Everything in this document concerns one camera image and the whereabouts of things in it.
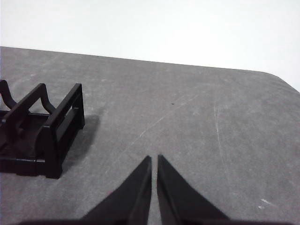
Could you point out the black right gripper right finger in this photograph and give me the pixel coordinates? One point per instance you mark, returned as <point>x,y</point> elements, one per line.
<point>185,204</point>

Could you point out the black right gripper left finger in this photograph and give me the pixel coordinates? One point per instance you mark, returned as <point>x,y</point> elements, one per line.
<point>126,201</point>

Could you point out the black plastic dish rack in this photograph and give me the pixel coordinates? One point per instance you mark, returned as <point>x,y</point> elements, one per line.
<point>47,140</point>

